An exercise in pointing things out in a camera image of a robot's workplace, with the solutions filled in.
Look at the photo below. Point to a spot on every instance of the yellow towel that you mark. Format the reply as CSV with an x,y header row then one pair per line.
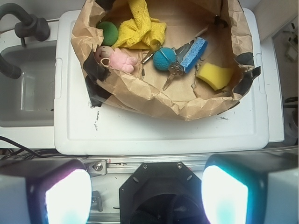
x,y
139,31

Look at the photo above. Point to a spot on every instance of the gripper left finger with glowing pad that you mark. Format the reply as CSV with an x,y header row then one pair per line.
x,y
44,192

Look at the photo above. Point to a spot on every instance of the blue sponge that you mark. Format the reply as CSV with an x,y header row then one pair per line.
x,y
193,54

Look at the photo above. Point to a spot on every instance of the silver keys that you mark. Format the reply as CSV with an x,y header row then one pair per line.
x,y
175,69

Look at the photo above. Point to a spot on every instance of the aluminium rail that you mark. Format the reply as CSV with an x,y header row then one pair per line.
x,y
196,162

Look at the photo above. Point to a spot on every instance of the teal crochet ball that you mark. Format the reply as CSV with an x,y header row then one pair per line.
x,y
163,58

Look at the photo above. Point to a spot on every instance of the clear plastic bin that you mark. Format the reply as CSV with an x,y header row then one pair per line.
x,y
29,100

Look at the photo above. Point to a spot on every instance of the yellow sponge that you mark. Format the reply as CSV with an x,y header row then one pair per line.
x,y
215,76

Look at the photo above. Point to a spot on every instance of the green ball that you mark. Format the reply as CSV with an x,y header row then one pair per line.
x,y
110,32

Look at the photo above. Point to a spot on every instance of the brown paper bag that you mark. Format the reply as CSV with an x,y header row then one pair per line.
x,y
221,22

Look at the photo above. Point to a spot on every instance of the white plastic lid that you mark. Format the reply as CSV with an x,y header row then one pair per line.
x,y
82,129

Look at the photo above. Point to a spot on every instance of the black octagonal mount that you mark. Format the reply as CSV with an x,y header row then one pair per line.
x,y
162,193

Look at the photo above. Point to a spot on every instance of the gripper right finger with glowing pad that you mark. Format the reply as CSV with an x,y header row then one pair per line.
x,y
258,188

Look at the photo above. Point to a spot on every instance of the pink plush doll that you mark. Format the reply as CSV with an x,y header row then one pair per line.
x,y
117,59

